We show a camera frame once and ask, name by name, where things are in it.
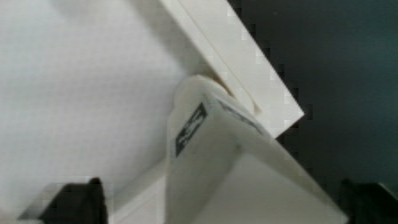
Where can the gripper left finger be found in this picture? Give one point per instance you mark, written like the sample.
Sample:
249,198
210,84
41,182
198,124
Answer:
77,206

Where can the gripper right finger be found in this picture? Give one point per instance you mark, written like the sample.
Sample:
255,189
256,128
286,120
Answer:
368,203

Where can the white desk top tray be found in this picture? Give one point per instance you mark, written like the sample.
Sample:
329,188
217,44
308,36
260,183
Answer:
96,55

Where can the white leg with marker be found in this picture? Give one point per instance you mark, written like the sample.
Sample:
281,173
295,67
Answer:
235,180

